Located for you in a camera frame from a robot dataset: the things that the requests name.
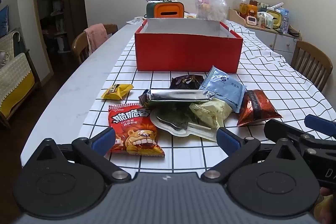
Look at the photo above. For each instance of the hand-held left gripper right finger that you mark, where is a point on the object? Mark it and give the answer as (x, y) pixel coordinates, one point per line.
(228, 140)

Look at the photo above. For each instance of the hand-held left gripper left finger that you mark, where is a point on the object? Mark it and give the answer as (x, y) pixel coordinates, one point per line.
(102, 138)

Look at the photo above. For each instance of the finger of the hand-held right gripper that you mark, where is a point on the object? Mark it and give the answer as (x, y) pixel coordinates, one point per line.
(317, 123)
(283, 130)

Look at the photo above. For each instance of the red cartoon snack packet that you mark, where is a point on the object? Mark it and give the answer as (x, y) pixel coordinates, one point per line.
(134, 132)

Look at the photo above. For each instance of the pale green snack packet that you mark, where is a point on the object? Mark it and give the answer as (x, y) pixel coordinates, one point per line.
(210, 112)

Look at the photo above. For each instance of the red-brown triangular foil packet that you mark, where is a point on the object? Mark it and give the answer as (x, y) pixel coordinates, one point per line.
(258, 108)

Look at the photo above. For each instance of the yellow snack packet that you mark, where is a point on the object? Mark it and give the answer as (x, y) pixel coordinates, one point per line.
(116, 91)

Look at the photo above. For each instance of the light blue snack packet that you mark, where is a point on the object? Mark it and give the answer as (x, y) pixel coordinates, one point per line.
(227, 88)

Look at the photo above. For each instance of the clear blister snack pack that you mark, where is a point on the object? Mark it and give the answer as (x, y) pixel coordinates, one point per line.
(173, 121)

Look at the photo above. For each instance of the silver foil snack packet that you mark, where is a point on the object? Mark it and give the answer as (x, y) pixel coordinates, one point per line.
(176, 95)

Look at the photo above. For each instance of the dark brown snack packet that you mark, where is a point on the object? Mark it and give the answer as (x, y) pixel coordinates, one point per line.
(186, 81)

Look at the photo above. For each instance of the red cardboard box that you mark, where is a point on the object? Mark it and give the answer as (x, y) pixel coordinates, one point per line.
(183, 50)

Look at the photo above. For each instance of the person's right hand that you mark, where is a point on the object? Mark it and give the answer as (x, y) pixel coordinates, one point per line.
(326, 211)

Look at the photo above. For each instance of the wooden chair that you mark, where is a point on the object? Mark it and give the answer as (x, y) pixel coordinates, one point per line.
(78, 48)
(312, 64)

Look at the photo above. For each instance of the white checked tablecloth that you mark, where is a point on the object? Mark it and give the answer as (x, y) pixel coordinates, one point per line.
(262, 66)

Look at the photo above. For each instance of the white side cabinet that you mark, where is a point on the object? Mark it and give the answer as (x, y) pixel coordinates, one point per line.
(284, 43)

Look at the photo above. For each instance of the pink towel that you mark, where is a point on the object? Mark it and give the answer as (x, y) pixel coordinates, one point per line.
(95, 36)

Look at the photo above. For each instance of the sofa with beige cover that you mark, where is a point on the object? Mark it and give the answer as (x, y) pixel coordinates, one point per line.
(18, 77)

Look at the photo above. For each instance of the clear water bottle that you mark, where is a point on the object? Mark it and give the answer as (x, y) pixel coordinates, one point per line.
(284, 22)

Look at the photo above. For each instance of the yellow green container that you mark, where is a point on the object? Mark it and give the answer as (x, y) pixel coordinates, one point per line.
(275, 19)

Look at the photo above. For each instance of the white plastic bag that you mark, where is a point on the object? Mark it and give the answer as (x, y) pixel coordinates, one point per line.
(263, 19)

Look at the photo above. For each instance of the white kitchen timer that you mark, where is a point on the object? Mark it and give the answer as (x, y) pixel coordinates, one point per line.
(251, 21)

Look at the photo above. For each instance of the white papers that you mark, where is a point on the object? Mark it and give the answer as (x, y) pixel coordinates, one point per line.
(135, 20)

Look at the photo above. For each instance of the white tube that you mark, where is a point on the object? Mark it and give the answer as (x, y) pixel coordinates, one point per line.
(275, 6)

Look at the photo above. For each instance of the wooden desk organiser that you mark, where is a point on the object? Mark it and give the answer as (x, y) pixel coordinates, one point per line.
(235, 15)

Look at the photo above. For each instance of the orange thermos bottle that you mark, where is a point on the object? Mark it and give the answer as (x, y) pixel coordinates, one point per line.
(252, 9)

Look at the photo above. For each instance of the yellow drink bottle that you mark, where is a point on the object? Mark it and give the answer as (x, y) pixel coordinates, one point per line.
(243, 9)

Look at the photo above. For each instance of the colourful booklets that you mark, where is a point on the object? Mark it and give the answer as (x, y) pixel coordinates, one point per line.
(189, 15)

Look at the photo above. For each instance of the dark bookshelf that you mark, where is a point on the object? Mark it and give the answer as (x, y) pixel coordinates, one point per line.
(56, 3)

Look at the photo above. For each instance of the orange tissue box holder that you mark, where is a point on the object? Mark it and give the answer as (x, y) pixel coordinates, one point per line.
(168, 10)

